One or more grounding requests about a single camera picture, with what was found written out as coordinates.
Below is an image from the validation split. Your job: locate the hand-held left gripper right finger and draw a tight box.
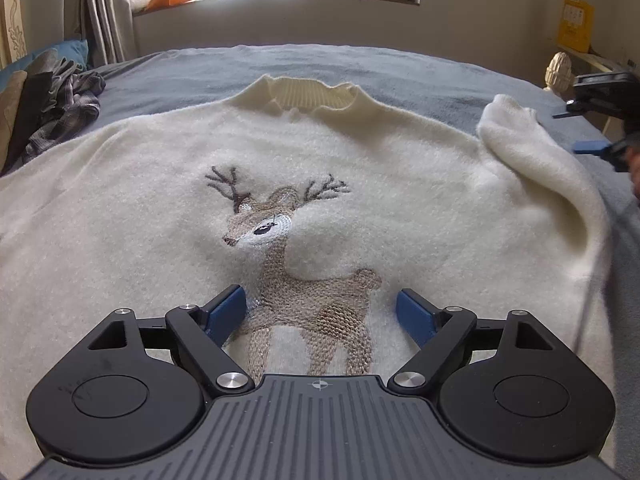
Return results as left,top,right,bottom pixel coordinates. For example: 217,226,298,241
388,288,555,396

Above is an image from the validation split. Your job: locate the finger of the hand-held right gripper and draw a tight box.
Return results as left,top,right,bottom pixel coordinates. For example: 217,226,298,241
572,132,640,173
552,101,621,121

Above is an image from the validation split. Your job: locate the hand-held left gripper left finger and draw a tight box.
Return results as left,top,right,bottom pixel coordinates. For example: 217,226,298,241
89,284,255,396

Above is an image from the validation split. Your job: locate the cream deer sweater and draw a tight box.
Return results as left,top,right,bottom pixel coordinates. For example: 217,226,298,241
0,74,618,480

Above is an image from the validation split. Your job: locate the cream wooden desk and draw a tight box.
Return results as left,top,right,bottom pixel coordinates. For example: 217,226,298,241
557,45,640,91

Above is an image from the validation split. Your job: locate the cream bedpost finial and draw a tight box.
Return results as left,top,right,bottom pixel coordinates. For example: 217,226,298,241
544,51,573,95

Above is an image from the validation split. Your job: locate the grey-blue bed blanket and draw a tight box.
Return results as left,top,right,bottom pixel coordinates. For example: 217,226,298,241
0,42,640,480

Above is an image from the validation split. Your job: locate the dark plaid garment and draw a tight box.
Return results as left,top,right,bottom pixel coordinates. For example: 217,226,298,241
22,57,107,163

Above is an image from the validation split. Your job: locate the dark brown pillow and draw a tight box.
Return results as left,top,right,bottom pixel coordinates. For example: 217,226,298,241
2,72,53,171

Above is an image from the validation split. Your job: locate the grey pillow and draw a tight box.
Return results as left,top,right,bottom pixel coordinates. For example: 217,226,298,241
22,47,63,78

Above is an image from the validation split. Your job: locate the grey curtain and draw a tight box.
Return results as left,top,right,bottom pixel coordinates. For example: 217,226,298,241
65,0,136,66

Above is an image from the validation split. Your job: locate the cream carved headboard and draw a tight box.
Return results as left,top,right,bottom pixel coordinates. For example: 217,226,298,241
0,0,26,68

